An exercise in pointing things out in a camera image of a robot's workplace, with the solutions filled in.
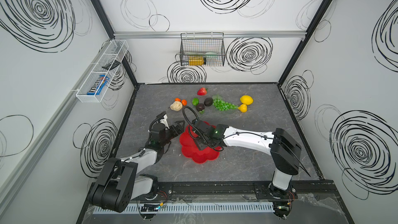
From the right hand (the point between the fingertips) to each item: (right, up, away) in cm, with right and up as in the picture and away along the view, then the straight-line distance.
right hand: (198, 139), depth 84 cm
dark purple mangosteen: (+1, +17, +19) cm, 25 cm away
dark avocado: (+6, +20, +19) cm, 28 cm away
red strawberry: (+3, +28, +28) cm, 39 cm away
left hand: (-10, +8, +4) cm, 13 cm away
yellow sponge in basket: (-1, +44, +4) cm, 44 cm away
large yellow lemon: (+33, +22, +22) cm, 45 cm away
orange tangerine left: (-15, +22, +24) cm, 36 cm away
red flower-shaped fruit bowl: (-5, -7, +5) cm, 10 cm away
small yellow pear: (+29, +16, +18) cm, 38 cm away
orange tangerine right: (-10, +20, +23) cm, 32 cm away
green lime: (-2, +21, +21) cm, 30 cm away
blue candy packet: (-47, +26, -14) cm, 56 cm away
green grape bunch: (+16, +18, +18) cm, 30 cm away
